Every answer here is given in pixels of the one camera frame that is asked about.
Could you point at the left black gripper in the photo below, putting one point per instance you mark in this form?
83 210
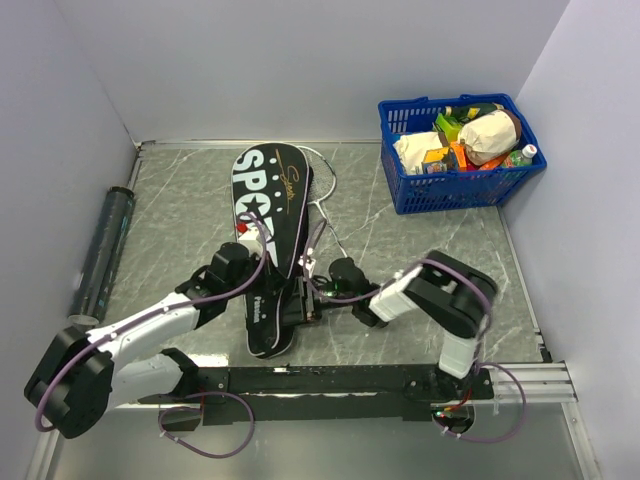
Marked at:
254 259

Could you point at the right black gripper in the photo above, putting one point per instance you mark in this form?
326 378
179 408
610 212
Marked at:
314 282

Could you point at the black racket bag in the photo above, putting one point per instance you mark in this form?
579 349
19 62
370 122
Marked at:
272 182

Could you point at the blue plastic basket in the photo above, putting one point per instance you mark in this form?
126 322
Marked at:
451 190

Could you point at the black shuttlecock tube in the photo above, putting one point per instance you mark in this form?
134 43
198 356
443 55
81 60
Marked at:
89 305

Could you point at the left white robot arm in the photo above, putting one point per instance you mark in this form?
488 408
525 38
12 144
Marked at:
82 375

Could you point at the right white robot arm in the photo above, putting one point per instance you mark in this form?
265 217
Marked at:
457 297

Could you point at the yellow blue snack box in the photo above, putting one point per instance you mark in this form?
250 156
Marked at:
436 161

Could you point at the orange snack box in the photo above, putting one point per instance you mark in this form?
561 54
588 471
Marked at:
465 165

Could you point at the green snack box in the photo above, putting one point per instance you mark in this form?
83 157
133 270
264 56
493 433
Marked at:
449 126

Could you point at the beige paper bag roll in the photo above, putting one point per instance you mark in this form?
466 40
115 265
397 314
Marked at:
490 136

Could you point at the dark green bottle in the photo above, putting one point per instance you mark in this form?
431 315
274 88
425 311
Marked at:
467 113

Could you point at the green plastic bottle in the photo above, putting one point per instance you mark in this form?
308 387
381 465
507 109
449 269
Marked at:
520 158

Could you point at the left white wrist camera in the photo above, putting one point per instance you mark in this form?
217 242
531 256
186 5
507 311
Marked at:
253 237

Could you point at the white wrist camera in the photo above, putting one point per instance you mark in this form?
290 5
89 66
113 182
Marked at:
253 237
307 262

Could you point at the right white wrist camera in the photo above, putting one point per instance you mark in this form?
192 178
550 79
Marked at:
307 262

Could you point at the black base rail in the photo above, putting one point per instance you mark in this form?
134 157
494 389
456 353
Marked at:
297 393

